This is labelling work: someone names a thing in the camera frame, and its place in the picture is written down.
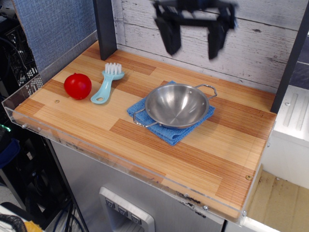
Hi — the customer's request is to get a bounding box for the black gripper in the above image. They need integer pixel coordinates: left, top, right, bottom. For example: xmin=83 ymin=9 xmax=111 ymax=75
xmin=153 ymin=0 xmax=237 ymax=60

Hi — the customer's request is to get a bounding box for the stainless steel pot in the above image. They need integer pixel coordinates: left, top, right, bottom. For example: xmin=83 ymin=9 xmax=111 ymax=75
xmin=133 ymin=83 xmax=217 ymax=129

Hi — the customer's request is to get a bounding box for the blue cloth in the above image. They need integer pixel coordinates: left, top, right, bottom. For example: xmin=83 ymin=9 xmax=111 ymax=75
xmin=127 ymin=81 xmax=215 ymax=145

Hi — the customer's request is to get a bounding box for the light blue dish brush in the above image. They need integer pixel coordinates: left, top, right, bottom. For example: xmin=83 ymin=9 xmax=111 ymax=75
xmin=90 ymin=63 xmax=125 ymax=104

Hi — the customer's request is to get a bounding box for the red toy tomato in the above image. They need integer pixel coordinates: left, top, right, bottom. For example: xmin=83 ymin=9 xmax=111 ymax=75
xmin=64 ymin=73 xmax=92 ymax=100

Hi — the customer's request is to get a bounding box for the white ribbed appliance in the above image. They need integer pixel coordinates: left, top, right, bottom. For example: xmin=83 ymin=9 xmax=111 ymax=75
xmin=261 ymin=86 xmax=309 ymax=188

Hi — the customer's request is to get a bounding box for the black plastic crate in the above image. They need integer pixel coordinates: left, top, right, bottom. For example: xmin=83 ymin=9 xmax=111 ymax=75
xmin=0 ymin=19 xmax=38 ymax=87

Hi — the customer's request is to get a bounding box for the silver cabinet with dispenser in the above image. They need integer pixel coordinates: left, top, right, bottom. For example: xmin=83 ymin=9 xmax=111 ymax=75
xmin=51 ymin=142 xmax=225 ymax=232

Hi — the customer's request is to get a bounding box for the clear acrylic table guard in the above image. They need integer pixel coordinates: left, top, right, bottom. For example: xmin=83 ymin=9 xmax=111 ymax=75
xmin=4 ymin=43 xmax=276 ymax=222

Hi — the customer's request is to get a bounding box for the yellow object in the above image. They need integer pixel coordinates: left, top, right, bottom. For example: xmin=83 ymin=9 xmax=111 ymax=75
xmin=24 ymin=221 xmax=43 ymax=232

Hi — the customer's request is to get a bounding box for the dark grey left post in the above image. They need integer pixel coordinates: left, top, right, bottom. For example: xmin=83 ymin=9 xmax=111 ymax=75
xmin=93 ymin=0 xmax=117 ymax=60

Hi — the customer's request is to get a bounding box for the dark grey post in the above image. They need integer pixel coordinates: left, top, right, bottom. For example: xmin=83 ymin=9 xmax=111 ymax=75
xmin=270 ymin=3 xmax=309 ymax=114
xmin=93 ymin=0 xmax=117 ymax=60

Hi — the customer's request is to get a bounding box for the dark grey right post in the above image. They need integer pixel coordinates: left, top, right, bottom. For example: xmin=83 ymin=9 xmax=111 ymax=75
xmin=270 ymin=3 xmax=309 ymax=114

